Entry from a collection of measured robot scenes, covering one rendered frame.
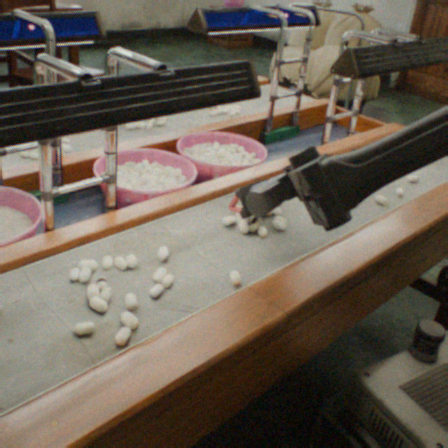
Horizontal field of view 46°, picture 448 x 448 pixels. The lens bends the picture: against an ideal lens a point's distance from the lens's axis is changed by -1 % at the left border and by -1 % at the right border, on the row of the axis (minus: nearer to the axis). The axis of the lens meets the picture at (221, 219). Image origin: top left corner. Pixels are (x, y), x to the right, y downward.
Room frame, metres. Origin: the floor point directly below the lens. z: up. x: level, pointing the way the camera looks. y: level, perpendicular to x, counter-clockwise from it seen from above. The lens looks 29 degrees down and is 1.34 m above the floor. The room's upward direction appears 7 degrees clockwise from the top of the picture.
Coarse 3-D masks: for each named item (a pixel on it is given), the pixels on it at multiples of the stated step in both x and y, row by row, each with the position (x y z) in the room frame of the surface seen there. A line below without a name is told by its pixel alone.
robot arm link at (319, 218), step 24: (432, 120) 0.54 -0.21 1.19; (384, 144) 0.54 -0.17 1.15; (408, 144) 0.54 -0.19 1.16; (432, 144) 0.53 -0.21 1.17; (312, 168) 0.55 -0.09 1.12; (336, 168) 0.55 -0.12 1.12; (360, 168) 0.54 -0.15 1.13; (384, 168) 0.53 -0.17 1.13; (408, 168) 0.53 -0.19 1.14; (312, 192) 0.54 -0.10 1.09; (336, 192) 0.54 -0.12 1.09; (360, 192) 0.53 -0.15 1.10; (312, 216) 0.59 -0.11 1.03; (336, 216) 0.53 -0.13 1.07
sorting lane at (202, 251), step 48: (384, 192) 1.34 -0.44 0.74; (144, 240) 0.95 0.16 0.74; (192, 240) 0.97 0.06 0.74; (240, 240) 1.00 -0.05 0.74; (288, 240) 1.02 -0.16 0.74; (0, 288) 0.73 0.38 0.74; (48, 288) 0.75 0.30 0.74; (144, 288) 0.78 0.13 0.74; (192, 288) 0.80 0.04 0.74; (240, 288) 0.82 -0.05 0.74; (0, 336) 0.62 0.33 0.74; (48, 336) 0.63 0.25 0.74; (96, 336) 0.64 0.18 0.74; (144, 336) 0.66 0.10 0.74; (0, 384) 0.52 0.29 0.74; (48, 384) 0.53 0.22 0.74
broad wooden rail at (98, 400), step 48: (432, 192) 1.33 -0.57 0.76; (336, 240) 1.03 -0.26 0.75; (384, 240) 1.03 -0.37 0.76; (432, 240) 1.17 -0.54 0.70; (288, 288) 0.80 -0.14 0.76; (336, 288) 0.84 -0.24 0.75; (384, 288) 1.02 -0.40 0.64; (192, 336) 0.64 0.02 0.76; (240, 336) 0.66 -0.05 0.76; (288, 336) 0.74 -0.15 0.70; (336, 336) 0.88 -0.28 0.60; (96, 384) 0.52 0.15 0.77; (144, 384) 0.53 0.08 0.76; (192, 384) 0.56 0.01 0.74; (240, 384) 0.65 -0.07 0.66; (0, 432) 0.43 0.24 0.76; (48, 432) 0.43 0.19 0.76; (96, 432) 0.44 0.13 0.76; (144, 432) 0.50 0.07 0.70; (192, 432) 0.57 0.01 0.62
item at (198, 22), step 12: (204, 12) 1.74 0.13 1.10; (216, 12) 1.78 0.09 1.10; (228, 12) 1.82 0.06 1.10; (240, 12) 1.86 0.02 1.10; (252, 12) 1.90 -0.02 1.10; (312, 12) 2.15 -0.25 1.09; (192, 24) 1.74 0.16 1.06; (204, 24) 1.71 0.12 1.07; (216, 24) 1.75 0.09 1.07; (228, 24) 1.79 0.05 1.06; (240, 24) 1.83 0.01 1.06; (252, 24) 1.87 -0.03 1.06; (264, 24) 1.91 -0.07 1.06; (276, 24) 1.96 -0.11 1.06; (288, 24) 2.01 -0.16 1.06; (300, 24) 2.06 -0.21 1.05
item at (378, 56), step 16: (352, 48) 1.36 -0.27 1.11; (368, 48) 1.41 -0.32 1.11; (384, 48) 1.46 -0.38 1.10; (400, 48) 1.52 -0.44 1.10; (416, 48) 1.59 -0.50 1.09; (432, 48) 1.66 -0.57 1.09; (336, 64) 1.37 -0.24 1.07; (352, 64) 1.34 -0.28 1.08; (368, 64) 1.38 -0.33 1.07; (384, 64) 1.43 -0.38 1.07; (400, 64) 1.49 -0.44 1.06; (416, 64) 1.56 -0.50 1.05; (432, 64) 1.64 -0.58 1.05
